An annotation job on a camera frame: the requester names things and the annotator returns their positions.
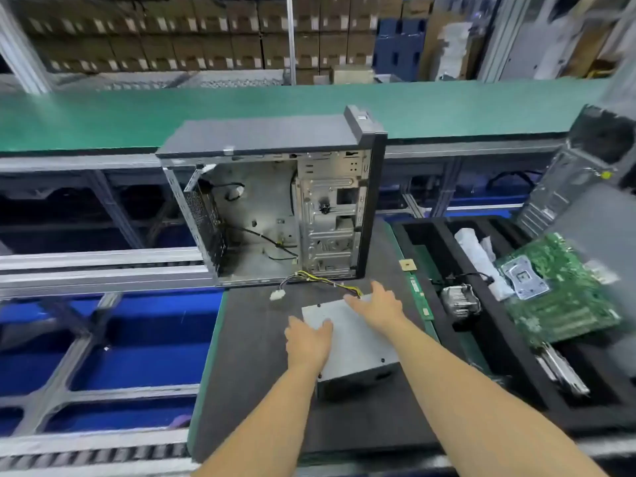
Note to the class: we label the stack of cardboard boxes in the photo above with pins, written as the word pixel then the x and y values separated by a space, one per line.
pixel 179 34

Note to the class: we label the grey power supply unit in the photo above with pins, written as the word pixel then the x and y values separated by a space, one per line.
pixel 353 357

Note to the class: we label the person's right hand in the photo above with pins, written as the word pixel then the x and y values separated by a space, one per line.
pixel 378 305

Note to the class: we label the grey computer tower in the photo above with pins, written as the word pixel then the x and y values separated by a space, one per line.
pixel 581 154

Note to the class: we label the person's right forearm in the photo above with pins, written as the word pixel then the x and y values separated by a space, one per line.
pixel 467 402

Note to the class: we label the green RAM stick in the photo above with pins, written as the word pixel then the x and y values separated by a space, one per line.
pixel 421 298

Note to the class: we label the green conveyor belt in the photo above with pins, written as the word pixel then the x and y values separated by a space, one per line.
pixel 248 109

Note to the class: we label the black and silver computer case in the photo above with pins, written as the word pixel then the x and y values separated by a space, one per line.
pixel 258 139

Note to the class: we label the aluminium roller conveyor rail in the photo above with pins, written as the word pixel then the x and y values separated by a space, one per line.
pixel 99 271

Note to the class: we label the person's left forearm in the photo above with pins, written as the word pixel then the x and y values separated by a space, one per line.
pixel 268 422

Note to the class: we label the white bubble wrap bag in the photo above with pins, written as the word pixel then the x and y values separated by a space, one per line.
pixel 477 255

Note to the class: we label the green motherboard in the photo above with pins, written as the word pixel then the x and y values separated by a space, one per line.
pixel 571 293

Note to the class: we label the person's left hand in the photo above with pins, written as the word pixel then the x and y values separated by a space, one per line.
pixel 308 344

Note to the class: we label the dark grey case side panel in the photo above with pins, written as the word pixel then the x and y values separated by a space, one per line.
pixel 611 228

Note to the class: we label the metal heatsink cooler fan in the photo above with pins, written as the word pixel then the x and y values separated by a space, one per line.
pixel 460 301

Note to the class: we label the small gold CPU chip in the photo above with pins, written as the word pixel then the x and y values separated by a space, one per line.
pixel 406 264

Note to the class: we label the silver hard drive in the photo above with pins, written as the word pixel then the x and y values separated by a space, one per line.
pixel 564 372

